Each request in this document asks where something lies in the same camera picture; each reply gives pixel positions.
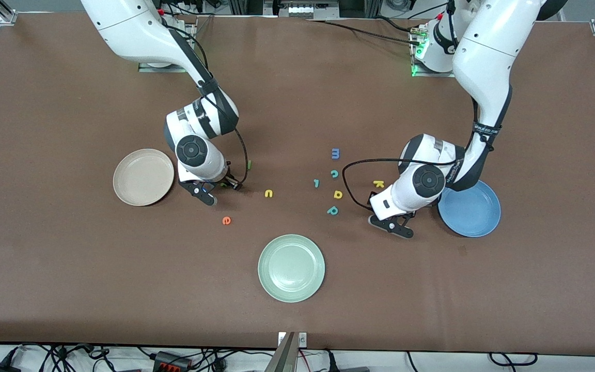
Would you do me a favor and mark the pale green round plate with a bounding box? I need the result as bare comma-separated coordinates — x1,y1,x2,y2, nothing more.
258,234,326,303

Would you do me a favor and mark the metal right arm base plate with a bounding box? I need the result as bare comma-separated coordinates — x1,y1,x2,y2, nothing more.
138,15,197,73

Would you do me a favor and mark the grey camera mounting pole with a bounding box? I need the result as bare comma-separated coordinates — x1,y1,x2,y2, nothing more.
264,332,298,372

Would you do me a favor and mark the beige round plate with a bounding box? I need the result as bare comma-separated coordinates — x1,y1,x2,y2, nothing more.
113,149,175,207

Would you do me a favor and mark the black power strip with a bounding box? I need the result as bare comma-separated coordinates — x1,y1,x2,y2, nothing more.
154,351,193,371

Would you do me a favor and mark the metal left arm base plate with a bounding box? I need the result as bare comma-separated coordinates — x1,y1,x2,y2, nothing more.
411,26,456,78

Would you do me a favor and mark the blue round plate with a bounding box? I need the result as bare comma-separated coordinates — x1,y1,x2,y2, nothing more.
438,180,502,238

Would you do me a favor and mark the white pole bracket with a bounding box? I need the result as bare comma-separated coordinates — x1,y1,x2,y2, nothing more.
278,332,308,347

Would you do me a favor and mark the short black tabletop cable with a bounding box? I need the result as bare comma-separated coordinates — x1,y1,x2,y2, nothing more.
372,15,419,34

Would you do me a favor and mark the long black tabletop cable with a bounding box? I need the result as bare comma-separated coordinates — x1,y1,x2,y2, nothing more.
305,18,422,47

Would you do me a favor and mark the black looped floor cable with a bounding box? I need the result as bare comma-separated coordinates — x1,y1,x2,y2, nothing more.
489,352,538,367

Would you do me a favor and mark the grey electronics box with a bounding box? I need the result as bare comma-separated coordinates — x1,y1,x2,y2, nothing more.
264,0,339,20

